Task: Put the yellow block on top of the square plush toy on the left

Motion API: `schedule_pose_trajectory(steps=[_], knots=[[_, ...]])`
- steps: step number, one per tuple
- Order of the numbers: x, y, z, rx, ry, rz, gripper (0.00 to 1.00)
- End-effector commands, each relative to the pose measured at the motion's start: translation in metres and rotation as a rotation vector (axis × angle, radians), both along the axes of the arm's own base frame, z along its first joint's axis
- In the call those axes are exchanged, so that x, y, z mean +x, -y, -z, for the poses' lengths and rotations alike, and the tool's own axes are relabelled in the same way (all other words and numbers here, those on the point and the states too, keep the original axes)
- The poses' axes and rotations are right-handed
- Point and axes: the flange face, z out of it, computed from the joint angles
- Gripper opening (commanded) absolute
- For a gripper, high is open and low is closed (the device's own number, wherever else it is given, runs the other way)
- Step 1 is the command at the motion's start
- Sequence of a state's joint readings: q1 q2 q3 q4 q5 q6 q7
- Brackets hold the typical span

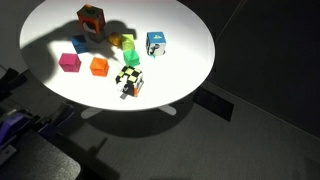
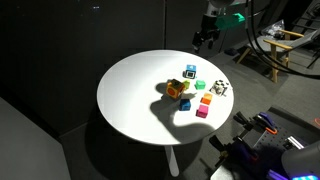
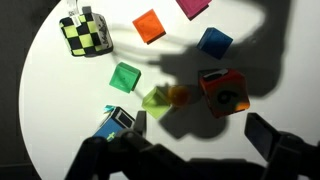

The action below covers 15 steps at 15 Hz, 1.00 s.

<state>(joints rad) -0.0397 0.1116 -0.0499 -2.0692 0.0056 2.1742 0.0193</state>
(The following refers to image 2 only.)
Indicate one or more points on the clear plastic bag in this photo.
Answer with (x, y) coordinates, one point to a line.
(274, 29)

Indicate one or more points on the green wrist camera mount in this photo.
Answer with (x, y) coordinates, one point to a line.
(230, 20)

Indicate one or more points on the pink toy block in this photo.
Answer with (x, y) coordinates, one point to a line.
(202, 111)

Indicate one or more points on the orange toy block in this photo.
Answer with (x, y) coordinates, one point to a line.
(206, 99)

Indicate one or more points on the wooden armchair grey seat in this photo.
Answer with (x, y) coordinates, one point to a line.
(274, 56)

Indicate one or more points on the black metal rack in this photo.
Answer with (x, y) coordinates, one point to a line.
(310, 16)

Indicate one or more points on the green toy block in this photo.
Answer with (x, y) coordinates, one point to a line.
(200, 84)

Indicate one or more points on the grey cabinet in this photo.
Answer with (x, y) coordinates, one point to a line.
(26, 150)

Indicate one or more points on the blue plush cube with four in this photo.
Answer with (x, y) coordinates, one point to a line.
(190, 71)

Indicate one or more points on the purple spring clamp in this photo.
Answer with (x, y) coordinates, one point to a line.
(266, 121)
(245, 151)

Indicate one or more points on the blue toy block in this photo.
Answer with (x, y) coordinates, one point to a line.
(184, 104)

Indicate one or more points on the yellow-green toy block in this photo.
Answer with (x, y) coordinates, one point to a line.
(186, 84)

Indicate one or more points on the checkered plush cube toy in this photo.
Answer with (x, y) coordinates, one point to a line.
(220, 87)

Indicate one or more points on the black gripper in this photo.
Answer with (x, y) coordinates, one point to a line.
(210, 26)

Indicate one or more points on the silver aluminium profile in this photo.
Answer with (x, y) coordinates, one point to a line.
(276, 174)
(295, 142)

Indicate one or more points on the orange plush cube toy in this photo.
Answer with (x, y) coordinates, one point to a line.
(175, 89)

